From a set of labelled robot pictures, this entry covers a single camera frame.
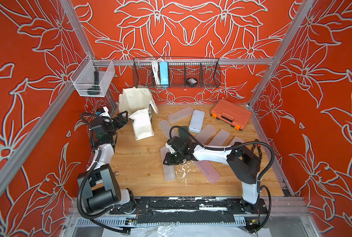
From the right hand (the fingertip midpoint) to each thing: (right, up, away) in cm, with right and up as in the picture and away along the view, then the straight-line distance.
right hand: (163, 160), depth 84 cm
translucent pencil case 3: (+38, +11, +15) cm, 42 cm away
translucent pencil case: (+3, -4, -4) cm, 7 cm away
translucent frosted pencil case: (+28, +14, +16) cm, 36 cm away
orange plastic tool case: (+49, +28, +22) cm, 61 cm away
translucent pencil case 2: (+11, +28, +28) cm, 41 cm away
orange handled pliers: (+62, +6, +10) cm, 63 cm away
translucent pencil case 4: (+48, +10, +13) cm, 51 cm away
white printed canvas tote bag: (-19, +34, +24) cm, 46 cm away
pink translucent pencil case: (+26, -5, +2) cm, 27 cm away
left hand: (-23, +27, -1) cm, 36 cm away
